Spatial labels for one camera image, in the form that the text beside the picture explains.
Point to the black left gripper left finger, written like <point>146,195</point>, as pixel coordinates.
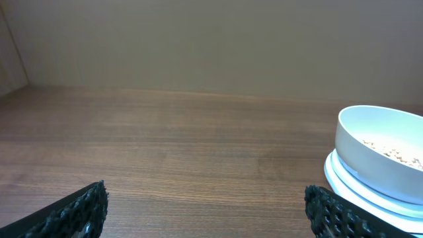
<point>81,214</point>

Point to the soybeans in white bowl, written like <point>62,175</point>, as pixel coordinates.
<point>397,153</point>

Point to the white digital kitchen scale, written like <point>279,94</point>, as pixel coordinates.
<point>403,215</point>

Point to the white round bowl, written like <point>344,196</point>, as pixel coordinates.
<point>375,170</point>

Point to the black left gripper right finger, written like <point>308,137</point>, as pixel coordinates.
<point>333,216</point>

